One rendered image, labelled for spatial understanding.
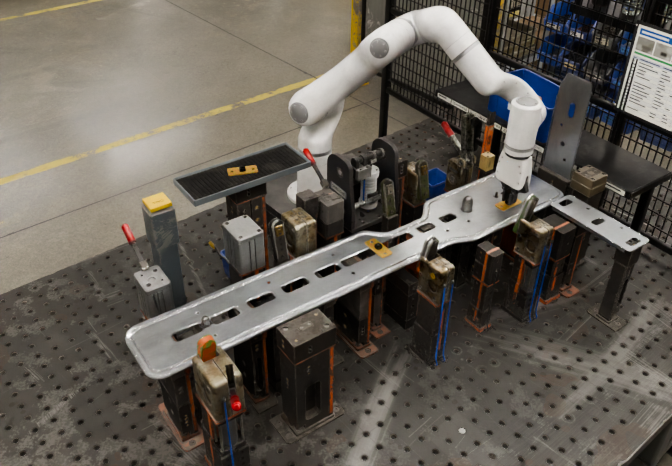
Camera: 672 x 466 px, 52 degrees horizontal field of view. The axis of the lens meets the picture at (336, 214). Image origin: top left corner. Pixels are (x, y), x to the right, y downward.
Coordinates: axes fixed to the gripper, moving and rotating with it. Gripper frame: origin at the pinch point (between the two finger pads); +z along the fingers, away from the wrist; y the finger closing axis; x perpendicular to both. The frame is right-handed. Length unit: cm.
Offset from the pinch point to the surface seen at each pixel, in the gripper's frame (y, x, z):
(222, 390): 19, -107, -1
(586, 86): -0.1, 26.5, -29.3
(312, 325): 13, -80, 0
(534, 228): 16.7, -8.2, -1.3
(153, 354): -3, -114, 3
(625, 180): 14.5, 37.0, 0.0
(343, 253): -9, -56, 3
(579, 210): 14.6, 15.3, 2.9
